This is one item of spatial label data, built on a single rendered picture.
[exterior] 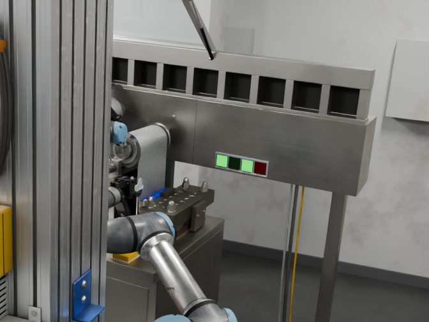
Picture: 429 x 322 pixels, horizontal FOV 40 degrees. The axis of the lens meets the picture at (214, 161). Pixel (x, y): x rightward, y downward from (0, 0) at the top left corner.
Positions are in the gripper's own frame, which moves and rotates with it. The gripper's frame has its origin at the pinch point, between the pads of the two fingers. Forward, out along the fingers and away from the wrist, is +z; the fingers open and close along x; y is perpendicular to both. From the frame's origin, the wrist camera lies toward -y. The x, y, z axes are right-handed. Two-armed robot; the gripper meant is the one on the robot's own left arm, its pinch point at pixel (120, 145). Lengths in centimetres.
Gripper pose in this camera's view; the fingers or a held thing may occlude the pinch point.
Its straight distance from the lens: 241.4
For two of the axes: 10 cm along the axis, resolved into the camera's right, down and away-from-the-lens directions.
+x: -9.1, -1.7, 3.8
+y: 3.2, -8.8, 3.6
